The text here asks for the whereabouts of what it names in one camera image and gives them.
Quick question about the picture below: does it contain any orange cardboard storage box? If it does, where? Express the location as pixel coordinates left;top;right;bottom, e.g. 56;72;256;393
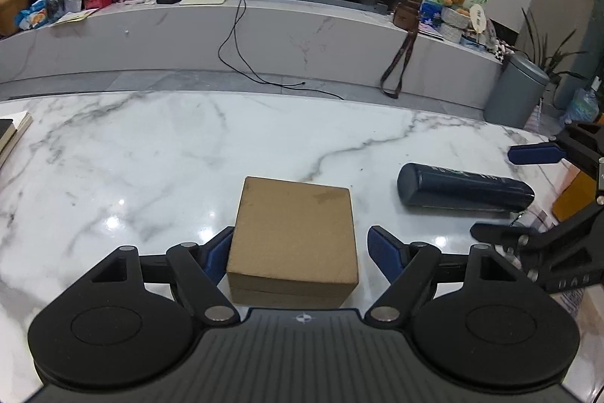
552;165;597;223

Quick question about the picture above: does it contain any dark blue shampoo bottle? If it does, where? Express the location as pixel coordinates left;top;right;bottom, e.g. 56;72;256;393
397;163;535;213

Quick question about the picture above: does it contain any brown cardboard cube box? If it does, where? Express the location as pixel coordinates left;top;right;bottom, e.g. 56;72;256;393
226;177;358;309

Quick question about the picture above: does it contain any blue plastic water jug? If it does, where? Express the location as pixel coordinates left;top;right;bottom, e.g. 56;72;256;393
560;88;600;126

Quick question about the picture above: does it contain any grey pedal trash bin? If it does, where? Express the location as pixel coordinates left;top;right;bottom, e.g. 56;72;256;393
483;52;550;129

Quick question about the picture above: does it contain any green potted floor plant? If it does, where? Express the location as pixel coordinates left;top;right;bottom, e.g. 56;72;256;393
513;9;588;87

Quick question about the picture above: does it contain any round paper fan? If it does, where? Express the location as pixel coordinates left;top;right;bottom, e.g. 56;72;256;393
470;4;487;45

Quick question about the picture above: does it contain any white woven basket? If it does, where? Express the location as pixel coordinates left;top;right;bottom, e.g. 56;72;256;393
438;7;471;44

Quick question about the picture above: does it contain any stack of books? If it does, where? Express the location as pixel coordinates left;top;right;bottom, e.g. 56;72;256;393
0;111;33;167

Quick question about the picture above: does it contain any brown leather camera bag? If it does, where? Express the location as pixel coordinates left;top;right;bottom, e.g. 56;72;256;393
379;0;421;99

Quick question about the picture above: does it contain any black power cable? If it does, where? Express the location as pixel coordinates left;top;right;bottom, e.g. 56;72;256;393
217;0;346;102

